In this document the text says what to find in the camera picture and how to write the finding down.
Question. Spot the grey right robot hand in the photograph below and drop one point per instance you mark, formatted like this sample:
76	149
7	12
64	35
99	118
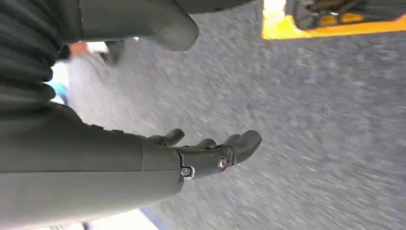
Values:
82	171

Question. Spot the white board with blue edge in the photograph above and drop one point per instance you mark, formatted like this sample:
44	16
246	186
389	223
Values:
127	222

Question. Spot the blue blurred object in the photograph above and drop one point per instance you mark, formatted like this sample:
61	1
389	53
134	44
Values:
61	90

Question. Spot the orange blurred object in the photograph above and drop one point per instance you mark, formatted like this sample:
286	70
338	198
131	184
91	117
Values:
78	49

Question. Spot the ribbed grey right arm sleeve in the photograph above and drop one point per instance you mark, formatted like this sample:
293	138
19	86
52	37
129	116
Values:
25	54

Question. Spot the dark metal machine part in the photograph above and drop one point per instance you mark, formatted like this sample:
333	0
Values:
317	11

